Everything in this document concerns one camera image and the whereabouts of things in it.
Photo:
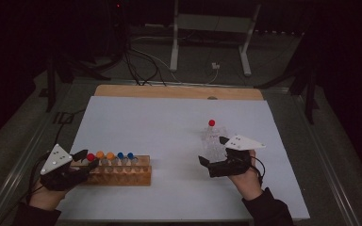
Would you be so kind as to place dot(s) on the red capped test tube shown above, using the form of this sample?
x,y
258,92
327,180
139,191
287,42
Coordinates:
x,y
90,157
211,122

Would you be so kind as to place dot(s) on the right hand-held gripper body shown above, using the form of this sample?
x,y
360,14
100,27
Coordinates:
x,y
245,143

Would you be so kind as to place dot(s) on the black device with red light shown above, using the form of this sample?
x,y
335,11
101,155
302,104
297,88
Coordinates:
x,y
118,19

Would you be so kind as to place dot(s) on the person's right hand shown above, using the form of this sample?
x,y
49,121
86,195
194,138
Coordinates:
x,y
246,185

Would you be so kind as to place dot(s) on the black tripod stand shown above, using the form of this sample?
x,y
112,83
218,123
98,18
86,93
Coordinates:
x,y
51,84
309,100

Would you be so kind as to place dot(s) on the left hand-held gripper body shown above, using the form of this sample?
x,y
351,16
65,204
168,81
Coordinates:
x,y
56,160

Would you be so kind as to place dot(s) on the white table sheet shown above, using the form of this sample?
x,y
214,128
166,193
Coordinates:
x,y
166,125

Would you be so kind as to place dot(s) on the white plug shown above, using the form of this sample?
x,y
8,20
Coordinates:
x,y
215,66

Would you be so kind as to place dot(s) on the white metal stand frame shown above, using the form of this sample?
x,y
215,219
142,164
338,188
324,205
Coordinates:
x,y
174,47

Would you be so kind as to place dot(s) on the person's left hand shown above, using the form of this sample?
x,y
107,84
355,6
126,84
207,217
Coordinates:
x,y
44,199

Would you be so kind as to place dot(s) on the clear acrylic test tube rack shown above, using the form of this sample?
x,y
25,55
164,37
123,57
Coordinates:
x,y
213,147

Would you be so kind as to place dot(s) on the wooden test tube rack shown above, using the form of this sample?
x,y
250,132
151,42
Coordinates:
x,y
132,179

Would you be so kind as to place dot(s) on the grey metal floor rail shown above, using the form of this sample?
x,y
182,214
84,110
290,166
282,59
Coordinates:
x,y
323,157
28,141

